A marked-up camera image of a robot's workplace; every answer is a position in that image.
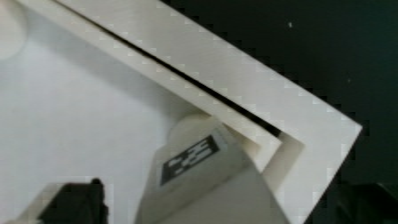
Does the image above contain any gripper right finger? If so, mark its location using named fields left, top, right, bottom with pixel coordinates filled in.
left=336, top=183, right=398, bottom=224

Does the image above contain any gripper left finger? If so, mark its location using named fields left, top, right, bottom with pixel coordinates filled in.
left=23, top=178, right=109, bottom=224

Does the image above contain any white leg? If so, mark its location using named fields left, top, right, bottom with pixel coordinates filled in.
left=135, top=118, right=290, bottom=224

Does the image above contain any white square tabletop part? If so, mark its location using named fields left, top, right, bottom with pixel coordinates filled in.
left=0, top=0, right=253, bottom=224

